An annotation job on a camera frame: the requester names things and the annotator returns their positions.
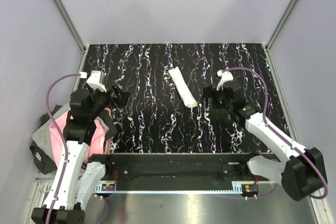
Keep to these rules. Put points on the frame post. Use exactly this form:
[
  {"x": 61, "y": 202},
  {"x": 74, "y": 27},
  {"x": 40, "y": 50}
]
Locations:
[
  {"x": 69, "y": 24},
  {"x": 285, "y": 16}
]

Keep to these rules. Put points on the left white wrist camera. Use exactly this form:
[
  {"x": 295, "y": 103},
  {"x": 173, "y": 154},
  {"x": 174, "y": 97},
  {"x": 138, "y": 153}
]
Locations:
[{"x": 96, "y": 81}]

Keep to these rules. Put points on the white slotted cable duct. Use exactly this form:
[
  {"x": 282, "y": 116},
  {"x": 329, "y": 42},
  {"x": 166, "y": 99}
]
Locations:
[{"x": 225, "y": 187}]

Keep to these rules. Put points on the right frame post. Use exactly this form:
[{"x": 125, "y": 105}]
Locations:
[{"x": 285, "y": 16}]

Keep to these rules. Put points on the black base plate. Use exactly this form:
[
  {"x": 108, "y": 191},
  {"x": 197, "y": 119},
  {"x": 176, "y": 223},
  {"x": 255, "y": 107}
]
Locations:
[{"x": 133, "y": 166}]

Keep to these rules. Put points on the left frame post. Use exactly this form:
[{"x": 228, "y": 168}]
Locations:
[{"x": 69, "y": 24}]

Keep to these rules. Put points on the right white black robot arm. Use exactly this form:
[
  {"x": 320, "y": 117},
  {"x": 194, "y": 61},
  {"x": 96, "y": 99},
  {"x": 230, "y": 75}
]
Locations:
[{"x": 299, "y": 170}]

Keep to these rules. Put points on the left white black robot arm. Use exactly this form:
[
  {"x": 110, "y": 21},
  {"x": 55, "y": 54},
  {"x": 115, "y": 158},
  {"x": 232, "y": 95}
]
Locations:
[{"x": 70, "y": 192}]

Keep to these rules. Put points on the grey cloth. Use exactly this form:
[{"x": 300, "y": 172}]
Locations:
[{"x": 42, "y": 139}]

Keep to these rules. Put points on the white cloth napkin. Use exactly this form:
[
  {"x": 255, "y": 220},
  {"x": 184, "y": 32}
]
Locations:
[{"x": 183, "y": 90}]

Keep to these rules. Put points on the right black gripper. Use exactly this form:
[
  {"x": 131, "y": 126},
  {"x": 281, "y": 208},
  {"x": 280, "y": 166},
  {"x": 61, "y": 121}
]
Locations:
[{"x": 211, "y": 92}]

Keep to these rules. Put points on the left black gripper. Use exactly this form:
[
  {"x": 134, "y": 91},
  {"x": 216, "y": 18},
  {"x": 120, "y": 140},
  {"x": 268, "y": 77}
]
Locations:
[{"x": 123, "y": 96}]

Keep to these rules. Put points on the aluminium frame rail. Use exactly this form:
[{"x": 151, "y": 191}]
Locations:
[{"x": 44, "y": 184}]

